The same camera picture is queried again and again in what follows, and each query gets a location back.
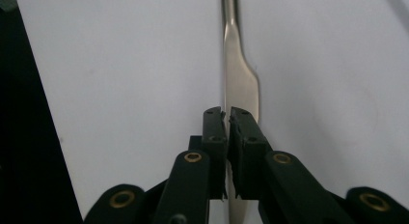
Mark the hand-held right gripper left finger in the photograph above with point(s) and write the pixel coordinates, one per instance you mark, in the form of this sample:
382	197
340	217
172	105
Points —
214	143

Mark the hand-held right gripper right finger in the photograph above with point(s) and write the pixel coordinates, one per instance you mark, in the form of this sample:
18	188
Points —
249	146

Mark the steel table knife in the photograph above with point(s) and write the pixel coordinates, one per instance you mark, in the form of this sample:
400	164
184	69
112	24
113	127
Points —
239	72

